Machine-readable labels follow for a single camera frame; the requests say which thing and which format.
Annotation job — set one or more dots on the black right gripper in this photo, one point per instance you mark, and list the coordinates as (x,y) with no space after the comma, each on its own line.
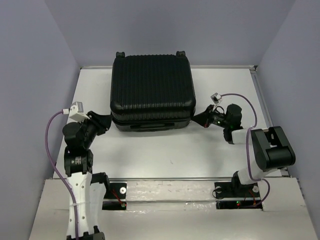
(204,118)

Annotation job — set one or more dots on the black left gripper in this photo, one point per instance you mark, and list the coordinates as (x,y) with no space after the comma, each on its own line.
(103,122)

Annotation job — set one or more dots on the black hard-shell suitcase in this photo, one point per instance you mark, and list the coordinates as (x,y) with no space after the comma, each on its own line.
(153,92)

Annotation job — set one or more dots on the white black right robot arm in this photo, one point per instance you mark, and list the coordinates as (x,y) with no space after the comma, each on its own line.
(271,147)

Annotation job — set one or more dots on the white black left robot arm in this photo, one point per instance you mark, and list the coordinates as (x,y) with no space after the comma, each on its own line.
(87,189)

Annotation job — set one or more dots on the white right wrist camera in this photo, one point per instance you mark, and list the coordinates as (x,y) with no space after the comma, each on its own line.
(216,98)

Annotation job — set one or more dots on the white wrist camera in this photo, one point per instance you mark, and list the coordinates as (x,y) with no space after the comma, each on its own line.
(216,98)
(75,112)

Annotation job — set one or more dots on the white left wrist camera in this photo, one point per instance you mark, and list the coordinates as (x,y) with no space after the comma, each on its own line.
(75,112)

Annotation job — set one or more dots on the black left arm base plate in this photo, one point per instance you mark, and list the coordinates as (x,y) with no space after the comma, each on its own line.
(115,197)

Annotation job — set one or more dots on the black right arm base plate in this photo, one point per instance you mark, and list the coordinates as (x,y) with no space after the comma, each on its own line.
(230,198)

